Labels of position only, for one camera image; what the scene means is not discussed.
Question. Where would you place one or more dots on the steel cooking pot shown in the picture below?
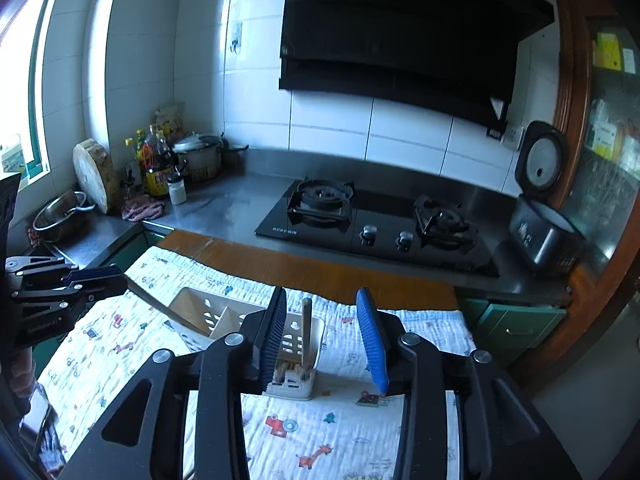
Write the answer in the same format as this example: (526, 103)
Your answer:
(200, 156)

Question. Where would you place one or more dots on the smartphone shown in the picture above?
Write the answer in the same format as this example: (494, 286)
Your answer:
(39, 437)

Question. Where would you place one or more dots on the wooden glass cabinet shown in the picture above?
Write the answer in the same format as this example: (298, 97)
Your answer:
(598, 111)

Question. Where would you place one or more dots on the white plastic utensil holder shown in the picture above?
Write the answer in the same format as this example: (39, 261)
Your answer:
(274, 334)

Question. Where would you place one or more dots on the small white jar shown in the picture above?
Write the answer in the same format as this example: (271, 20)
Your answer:
(176, 189)

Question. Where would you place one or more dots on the black rice cooker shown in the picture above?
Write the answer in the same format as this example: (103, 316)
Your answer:
(548, 242)

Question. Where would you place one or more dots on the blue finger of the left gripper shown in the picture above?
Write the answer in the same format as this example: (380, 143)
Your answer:
(109, 273)

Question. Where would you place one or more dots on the dark soy sauce bottle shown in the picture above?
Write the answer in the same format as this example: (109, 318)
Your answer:
(157, 161)

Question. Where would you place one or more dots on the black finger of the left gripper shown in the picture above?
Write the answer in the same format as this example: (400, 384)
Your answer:
(96, 290)

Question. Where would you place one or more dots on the round wooden cutting board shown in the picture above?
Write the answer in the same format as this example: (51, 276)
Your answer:
(96, 175)

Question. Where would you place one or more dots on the black gas stove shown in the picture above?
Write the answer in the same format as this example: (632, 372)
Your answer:
(421, 231)

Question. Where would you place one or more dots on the steel bowl with handle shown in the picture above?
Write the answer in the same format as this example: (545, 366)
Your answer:
(62, 216)

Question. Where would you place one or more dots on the pink cloth rag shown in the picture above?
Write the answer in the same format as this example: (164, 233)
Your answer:
(140, 208)

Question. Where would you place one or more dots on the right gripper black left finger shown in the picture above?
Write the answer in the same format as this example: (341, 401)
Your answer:
(140, 435)

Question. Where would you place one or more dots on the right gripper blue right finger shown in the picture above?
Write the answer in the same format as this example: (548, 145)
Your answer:
(501, 435)

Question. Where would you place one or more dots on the black range hood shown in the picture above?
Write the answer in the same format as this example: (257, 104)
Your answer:
(456, 57)

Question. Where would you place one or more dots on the white cartoon print cloth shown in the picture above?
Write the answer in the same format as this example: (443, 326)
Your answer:
(347, 430)

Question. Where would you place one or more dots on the person's left hand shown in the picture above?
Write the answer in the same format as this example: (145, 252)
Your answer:
(22, 380)

